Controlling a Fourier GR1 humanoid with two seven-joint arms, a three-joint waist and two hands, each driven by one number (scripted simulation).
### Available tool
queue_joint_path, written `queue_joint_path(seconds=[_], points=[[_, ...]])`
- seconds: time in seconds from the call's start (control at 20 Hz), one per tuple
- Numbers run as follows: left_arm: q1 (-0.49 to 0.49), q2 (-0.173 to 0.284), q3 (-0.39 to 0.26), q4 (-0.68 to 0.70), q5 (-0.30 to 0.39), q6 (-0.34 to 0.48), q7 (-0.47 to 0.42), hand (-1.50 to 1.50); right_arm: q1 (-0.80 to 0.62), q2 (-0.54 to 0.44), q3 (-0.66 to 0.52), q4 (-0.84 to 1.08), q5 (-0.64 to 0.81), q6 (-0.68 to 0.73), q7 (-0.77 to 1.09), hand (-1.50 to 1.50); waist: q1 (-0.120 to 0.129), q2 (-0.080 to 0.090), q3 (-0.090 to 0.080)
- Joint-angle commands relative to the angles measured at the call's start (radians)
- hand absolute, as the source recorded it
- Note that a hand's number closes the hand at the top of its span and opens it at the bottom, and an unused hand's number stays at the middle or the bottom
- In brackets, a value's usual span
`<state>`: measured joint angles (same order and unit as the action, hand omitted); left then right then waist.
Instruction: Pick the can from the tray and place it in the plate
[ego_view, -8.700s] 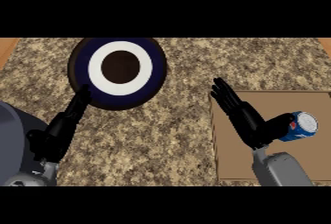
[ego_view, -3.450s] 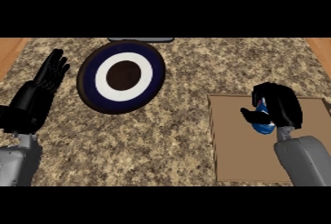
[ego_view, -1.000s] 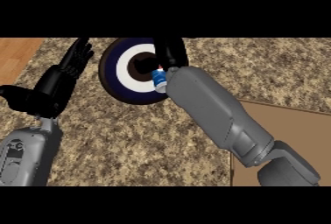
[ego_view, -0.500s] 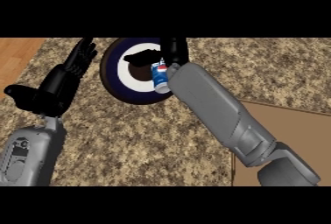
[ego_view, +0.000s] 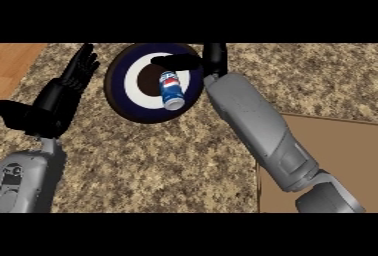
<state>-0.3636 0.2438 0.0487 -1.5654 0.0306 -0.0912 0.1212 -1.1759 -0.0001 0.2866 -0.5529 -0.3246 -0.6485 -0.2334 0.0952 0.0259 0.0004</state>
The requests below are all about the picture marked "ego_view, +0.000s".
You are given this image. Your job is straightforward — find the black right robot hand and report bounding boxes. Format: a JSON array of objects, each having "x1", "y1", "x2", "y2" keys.
[{"x1": 149, "y1": 42, "x2": 230, "y2": 79}]

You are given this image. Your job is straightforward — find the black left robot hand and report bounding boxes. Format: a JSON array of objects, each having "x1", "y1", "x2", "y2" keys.
[{"x1": 0, "y1": 43, "x2": 102, "y2": 140}]

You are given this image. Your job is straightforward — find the blue soda can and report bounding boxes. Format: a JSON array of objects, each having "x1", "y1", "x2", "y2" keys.
[{"x1": 158, "y1": 70, "x2": 186, "y2": 111}]

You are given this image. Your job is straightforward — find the blue and white plate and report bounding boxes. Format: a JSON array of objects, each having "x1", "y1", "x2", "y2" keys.
[{"x1": 103, "y1": 43, "x2": 205, "y2": 125}]

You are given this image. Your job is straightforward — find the brown flat tray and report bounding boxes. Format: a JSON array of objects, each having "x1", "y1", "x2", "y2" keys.
[{"x1": 256, "y1": 112, "x2": 378, "y2": 214}]

